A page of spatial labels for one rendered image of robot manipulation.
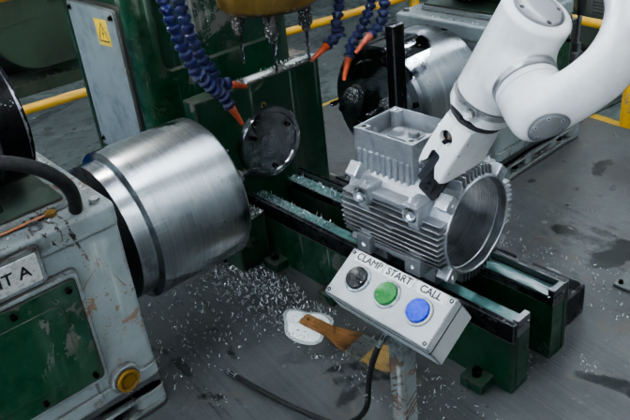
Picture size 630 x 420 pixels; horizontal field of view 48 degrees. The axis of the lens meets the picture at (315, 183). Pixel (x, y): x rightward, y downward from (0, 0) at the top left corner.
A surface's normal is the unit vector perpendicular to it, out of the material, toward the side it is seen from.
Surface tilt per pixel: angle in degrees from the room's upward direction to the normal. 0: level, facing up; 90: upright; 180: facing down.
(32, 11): 87
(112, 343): 90
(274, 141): 90
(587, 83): 87
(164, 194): 54
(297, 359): 0
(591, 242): 0
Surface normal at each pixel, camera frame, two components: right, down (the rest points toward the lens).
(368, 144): -0.73, 0.39
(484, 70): -0.92, 0.16
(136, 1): 0.66, 0.29
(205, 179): 0.48, -0.27
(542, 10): 0.25, -0.61
